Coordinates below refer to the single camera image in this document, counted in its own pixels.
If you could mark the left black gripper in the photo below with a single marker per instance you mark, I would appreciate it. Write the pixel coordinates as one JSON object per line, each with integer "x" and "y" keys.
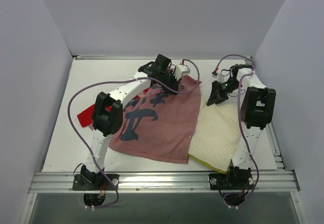
{"x": 170, "y": 83}

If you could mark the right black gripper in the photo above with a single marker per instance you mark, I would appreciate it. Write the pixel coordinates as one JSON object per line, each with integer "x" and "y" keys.
{"x": 219, "y": 92}

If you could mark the cream pillow yellow edge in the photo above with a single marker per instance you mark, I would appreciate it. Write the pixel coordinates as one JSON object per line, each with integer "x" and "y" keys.
{"x": 216, "y": 136}

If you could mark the red pink printed pillowcase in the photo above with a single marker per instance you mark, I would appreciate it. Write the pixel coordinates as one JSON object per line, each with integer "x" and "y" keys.
{"x": 160, "y": 126}

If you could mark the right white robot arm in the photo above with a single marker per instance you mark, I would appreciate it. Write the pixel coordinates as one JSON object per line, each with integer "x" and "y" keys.
{"x": 255, "y": 105}

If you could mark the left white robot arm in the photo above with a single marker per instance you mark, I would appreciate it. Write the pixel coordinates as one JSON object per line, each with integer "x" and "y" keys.
{"x": 107, "y": 116}

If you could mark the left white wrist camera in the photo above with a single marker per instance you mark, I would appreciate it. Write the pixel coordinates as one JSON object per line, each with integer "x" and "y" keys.
{"x": 180, "y": 71}

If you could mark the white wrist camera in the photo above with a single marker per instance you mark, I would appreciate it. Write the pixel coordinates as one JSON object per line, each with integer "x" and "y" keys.
{"x": 220, "y": 75}
{"x": 180, "y": 71}

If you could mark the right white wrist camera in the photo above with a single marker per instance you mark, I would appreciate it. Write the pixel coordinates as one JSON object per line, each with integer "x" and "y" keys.
{"x": 220, "y": 75}

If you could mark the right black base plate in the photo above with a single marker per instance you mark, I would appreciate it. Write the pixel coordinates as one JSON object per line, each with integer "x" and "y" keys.
{"x": 220, "y": 181}

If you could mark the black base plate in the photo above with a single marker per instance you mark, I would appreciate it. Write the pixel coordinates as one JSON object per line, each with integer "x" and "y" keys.
{"x": 83, "y": 181}
{"x": 220, "y": 181}

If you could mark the aluminium front rail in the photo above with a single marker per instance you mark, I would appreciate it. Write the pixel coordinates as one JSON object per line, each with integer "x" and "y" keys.
{"x": 161, "y": 182}

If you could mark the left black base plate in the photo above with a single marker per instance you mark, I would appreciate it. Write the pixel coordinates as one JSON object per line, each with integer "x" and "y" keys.
{"x": 83, "y": 181}

